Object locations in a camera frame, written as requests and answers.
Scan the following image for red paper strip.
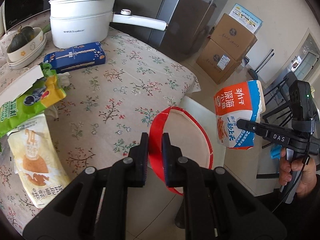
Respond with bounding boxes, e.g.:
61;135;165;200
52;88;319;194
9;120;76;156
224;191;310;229
149;107;214;181

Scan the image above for printed paper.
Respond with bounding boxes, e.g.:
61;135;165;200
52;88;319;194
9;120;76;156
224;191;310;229
44;105;59;120

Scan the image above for cream bread ball bag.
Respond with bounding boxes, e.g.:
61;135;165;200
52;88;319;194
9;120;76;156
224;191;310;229
7;114;71;209

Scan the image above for white tissue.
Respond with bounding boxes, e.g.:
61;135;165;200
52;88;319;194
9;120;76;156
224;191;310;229
57;72;70;88

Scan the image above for blue snack box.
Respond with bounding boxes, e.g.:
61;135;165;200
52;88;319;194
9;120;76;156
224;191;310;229
43;42;106;74

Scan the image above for green onion rings bag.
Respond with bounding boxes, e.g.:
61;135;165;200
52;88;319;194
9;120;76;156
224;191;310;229
1;63;66;136

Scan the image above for white trash bin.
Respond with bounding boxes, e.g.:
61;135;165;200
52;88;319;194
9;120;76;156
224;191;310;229
163;96;226;169

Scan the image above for person's right hand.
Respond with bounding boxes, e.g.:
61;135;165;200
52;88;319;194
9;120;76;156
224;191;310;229
278;148;318;198

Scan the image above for blue plastic stool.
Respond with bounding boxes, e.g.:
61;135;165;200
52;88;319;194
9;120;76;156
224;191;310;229
270;145;282;160

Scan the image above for black chair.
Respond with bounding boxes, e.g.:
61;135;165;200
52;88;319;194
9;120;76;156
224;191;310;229
262;71;297;126

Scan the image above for floral tablecloth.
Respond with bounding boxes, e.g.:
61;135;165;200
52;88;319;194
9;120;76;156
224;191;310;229
1;28;201;235

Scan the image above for broom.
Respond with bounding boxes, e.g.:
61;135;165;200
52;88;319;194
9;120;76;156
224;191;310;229
248;49;274;80

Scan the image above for lower cardboard box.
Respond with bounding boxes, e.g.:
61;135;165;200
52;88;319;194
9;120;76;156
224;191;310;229
196;39;241;84

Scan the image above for cardboard box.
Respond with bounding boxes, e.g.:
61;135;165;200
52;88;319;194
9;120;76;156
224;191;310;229
196;39;241;84
210;14;257;61

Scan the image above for upper cardboard box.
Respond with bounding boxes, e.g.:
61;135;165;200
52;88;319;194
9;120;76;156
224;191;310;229
210;14;257;61

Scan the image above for blue white leaflet box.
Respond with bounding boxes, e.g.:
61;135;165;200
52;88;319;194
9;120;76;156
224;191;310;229
229;3;263;34

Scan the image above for white electric cooking pot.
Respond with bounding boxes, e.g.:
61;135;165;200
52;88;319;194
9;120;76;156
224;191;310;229
49;0;167;49

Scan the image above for stacked white plates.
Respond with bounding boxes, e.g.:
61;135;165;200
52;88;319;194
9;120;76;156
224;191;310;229
7;36;47;70

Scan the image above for grey refrigerator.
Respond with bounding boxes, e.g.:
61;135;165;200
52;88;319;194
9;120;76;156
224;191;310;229
113;0;228;58

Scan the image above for white flower bowl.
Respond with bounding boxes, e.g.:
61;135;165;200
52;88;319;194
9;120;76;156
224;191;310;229
7;27;45;62

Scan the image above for dark green pumpkin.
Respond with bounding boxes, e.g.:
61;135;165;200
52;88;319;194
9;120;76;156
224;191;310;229
8;26;35;53

